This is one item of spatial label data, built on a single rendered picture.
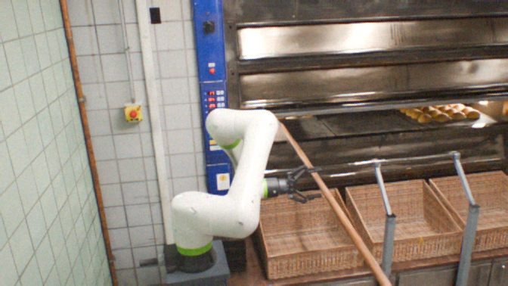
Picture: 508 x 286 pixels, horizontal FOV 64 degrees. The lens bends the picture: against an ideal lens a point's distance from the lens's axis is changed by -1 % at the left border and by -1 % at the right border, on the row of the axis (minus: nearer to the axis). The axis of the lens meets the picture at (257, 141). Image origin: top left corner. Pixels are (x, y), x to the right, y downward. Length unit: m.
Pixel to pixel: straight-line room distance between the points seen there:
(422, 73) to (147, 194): 1.85
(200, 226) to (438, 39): 1.93
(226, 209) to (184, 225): 0.15
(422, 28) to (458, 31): 0.23
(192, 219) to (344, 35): 1.56
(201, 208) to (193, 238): 0.11
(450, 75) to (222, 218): 1.96
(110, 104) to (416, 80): 1.82
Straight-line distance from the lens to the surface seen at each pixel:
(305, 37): 2.46
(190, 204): 1.35
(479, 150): 3.17
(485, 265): 2.86
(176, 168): 2.56
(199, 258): 1.44
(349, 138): 2.68
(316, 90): 2.51
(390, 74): 2.69
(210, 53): 2.35
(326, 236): 2.74
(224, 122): 1.58
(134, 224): 2.75
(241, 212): 1.30
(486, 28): 2.96
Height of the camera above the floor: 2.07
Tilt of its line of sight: 20 degrees down
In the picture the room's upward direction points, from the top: 2 degrees counter-clockwise
